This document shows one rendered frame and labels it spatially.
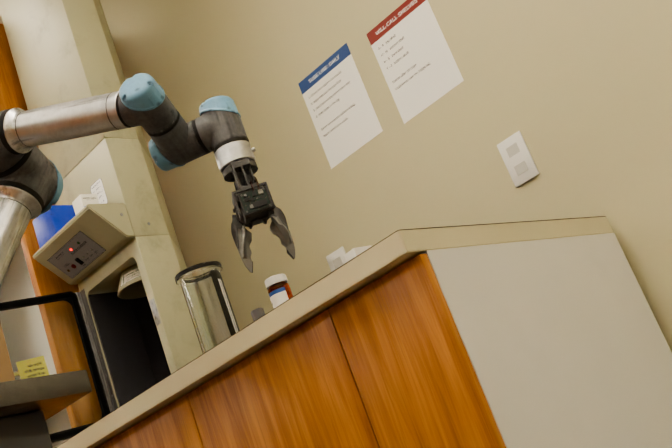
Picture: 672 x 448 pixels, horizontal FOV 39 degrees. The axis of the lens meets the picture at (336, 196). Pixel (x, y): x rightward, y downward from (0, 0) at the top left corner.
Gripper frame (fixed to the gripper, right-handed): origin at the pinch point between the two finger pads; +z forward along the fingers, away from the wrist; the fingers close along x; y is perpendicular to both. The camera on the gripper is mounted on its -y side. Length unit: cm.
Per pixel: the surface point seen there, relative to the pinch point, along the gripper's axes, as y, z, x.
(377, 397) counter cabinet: 19.8, 33.4, 6.9
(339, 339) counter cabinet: 16.6, 21.6, 4.8
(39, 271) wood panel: -87, -43, -53
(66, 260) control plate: -77, -40, -44
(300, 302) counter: 16.6, 13.2, 0.6
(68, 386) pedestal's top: 16.3, 14.0, -40.9
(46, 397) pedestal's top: 19, 15, -44
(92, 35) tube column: -67, -100, -19
